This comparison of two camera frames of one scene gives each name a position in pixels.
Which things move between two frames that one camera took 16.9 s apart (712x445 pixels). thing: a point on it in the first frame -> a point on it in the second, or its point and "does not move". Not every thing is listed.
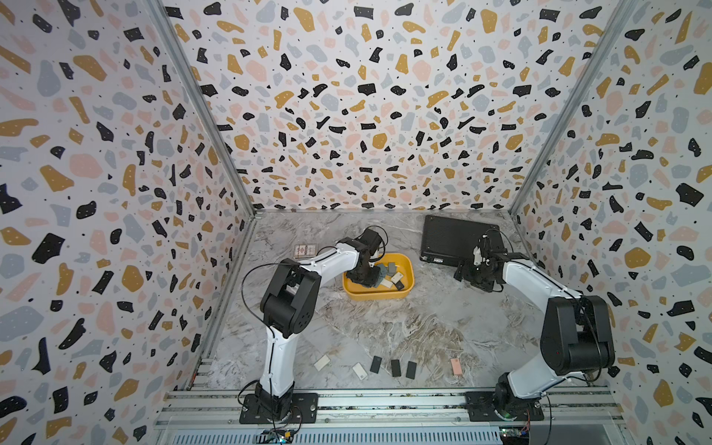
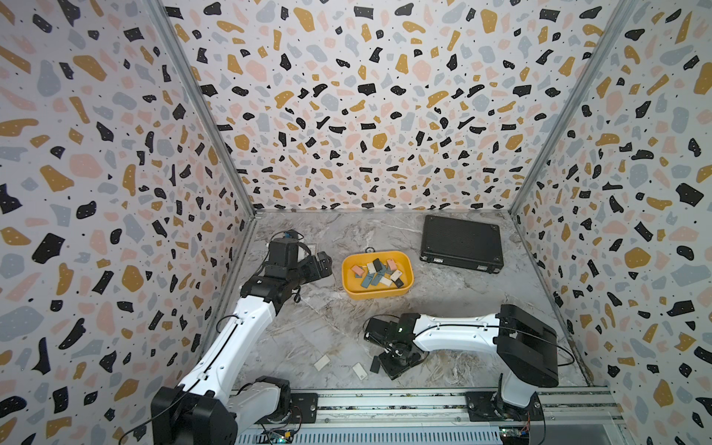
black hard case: [451, 240] does not move
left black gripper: [372, 282] -> [315, 273]
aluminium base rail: [212, 415] does not move
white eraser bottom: [360, 371] does not move
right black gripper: [463, 271] -> [391, 374]
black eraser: [375, 364] does not move
